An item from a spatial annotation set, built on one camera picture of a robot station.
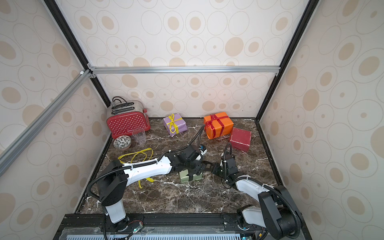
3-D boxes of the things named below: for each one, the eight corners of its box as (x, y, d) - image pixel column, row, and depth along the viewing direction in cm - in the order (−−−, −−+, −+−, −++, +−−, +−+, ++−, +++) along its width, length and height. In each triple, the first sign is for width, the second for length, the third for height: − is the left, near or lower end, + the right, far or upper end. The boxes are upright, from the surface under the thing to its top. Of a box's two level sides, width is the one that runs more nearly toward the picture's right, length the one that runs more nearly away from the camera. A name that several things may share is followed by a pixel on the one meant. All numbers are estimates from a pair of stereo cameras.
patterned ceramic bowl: (114, 150, 103) (111, 146, 99) (119, 139, 109) (116, 135, 105) (130, 150, 103) (127, 146, 99) (133, 139, 109) (131, 135, 105)
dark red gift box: (227, 148, 104) (229, 142, 98) (230, 133, 113) (232, 127, 107) (247, 153, 102) (250, 147, 96) (248, 137, 111) (251, 131, 105)
